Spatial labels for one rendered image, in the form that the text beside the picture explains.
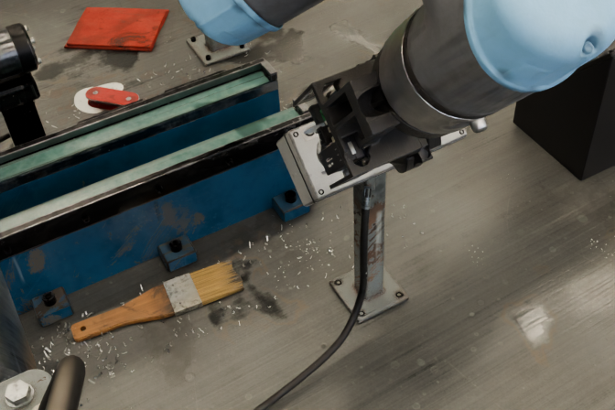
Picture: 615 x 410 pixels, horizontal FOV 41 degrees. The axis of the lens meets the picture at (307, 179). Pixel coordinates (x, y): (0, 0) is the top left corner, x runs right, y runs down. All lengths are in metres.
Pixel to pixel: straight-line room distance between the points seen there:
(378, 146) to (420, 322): 0.43
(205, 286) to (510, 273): 0.37
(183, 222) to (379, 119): 0.56
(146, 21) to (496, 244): 0.72
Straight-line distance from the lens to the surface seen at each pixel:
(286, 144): 0.78
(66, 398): 0.39
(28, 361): 0.67
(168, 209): 1.01
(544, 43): 0.39
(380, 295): 0.99
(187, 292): 1.01
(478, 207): 1.10
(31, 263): 1.00
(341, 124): 0.55
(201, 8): 0.52
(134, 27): 1.45
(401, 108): 0.50
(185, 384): 0.94
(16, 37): 1.05
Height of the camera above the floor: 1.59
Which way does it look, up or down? 44 degrees down
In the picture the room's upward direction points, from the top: 4 degrees counter-clockwise
